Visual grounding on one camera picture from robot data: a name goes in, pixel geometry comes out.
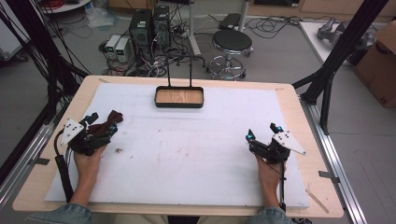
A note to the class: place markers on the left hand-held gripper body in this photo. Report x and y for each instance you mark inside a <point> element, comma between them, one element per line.
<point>81,142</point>

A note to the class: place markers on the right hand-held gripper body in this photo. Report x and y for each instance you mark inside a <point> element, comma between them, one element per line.
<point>279,145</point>

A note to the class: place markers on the dark red cloth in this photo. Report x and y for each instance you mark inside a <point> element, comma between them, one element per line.
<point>107,119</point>

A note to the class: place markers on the person's left hand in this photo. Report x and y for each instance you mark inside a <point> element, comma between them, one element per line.
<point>87,163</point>

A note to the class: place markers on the person's right hand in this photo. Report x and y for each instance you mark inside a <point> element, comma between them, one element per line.
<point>269,172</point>

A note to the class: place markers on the grey tape strip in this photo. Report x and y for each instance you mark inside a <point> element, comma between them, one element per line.
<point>328,175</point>
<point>39,161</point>

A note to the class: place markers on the white foam mat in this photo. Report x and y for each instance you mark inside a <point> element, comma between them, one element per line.
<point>186,155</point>

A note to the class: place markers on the thin wooden stick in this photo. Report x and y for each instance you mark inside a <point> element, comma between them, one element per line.
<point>317,201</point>

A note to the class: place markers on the white power supply unit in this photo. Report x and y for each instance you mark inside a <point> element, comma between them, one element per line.
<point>112,45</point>
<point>122,49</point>

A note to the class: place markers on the black rack with wooden base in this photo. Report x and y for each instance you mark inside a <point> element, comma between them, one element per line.
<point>179,97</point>

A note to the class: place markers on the white floor board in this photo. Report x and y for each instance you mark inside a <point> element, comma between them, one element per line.
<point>314,43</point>

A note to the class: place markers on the person's legs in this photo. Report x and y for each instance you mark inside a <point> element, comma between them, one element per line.
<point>140,219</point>

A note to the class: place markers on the black round stool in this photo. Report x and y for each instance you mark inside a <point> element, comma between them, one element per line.
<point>232,42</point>

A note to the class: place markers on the black computer tower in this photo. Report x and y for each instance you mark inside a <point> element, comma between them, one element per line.
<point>162,26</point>
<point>140,31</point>

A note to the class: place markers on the clear plastic bag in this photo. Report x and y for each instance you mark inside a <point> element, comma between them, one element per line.
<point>101,16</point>

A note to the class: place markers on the white cabinet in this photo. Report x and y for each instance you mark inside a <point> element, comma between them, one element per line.
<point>9,40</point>

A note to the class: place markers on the round white table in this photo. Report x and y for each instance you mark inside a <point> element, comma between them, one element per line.
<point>67,6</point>

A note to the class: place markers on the flat black device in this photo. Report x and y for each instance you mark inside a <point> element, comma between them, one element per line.
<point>229,21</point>

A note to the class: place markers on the white desk leg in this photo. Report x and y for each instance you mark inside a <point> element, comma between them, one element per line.
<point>243,14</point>
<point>193,31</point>

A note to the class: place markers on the brown cardboard box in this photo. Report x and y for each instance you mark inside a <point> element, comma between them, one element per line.
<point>378,68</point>

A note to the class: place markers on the aluminium rail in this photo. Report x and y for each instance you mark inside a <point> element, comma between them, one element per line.
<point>339,174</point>
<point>25,161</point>

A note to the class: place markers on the black metal frame stand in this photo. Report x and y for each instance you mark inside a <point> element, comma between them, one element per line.
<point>37,46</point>
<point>342,53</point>

